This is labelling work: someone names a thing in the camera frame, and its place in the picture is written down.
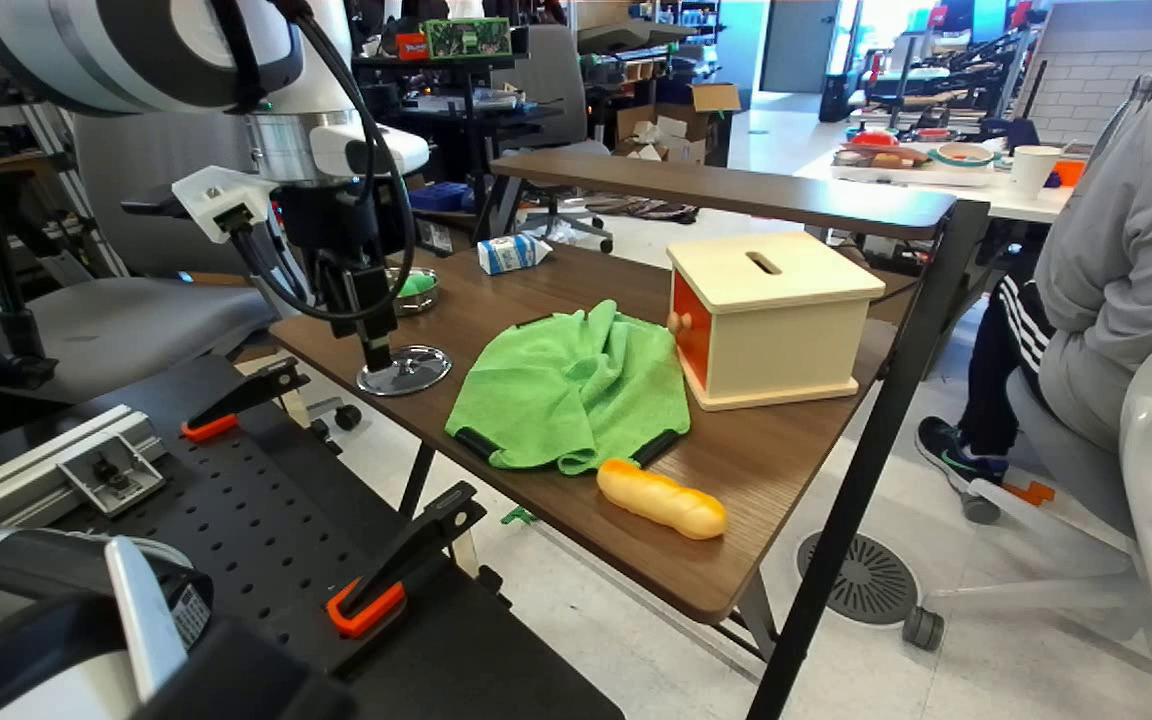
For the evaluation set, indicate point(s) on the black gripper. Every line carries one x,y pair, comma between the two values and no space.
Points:
339,232

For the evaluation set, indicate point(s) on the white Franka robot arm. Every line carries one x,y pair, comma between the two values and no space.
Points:
139,55

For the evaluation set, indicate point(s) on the green toy vegetable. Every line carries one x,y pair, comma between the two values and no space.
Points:
417,287

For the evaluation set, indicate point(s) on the blue and white carton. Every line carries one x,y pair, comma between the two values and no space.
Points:
515,252

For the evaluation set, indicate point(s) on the black metal table leg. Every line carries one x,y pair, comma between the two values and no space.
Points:
417,481
870,441

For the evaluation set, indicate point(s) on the green microfiber cloth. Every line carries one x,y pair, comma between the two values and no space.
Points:
561,387

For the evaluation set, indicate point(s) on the black perforated work platform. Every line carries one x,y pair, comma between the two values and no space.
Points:
271,523

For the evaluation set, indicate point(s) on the grey office chair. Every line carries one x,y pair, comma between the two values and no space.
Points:
139,320

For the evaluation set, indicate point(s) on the grey swivel chair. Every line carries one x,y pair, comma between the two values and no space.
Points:
554,81

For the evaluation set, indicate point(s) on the yellow bread roll toy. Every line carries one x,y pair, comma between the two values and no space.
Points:
661,500

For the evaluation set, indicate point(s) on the long wooden table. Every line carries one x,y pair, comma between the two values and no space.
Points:
739,184

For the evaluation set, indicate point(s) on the wooden box with red side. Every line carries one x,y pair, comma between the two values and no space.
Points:
778,333

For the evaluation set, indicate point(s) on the cardboard box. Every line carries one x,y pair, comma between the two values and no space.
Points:
717,99

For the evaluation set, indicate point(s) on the round floor grille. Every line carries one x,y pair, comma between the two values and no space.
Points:
856,581

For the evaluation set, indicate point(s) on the white cup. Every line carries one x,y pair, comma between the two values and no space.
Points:
1035,170

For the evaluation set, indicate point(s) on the seated person in grey hoodie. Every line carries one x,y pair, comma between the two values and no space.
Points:
1139,240

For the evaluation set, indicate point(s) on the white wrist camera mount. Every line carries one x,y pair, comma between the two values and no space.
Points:
216,199

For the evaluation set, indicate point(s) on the grey square bracket plate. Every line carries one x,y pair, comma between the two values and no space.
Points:
108,474

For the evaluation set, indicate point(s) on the aluminium extrusion rail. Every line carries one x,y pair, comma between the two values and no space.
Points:
18,464

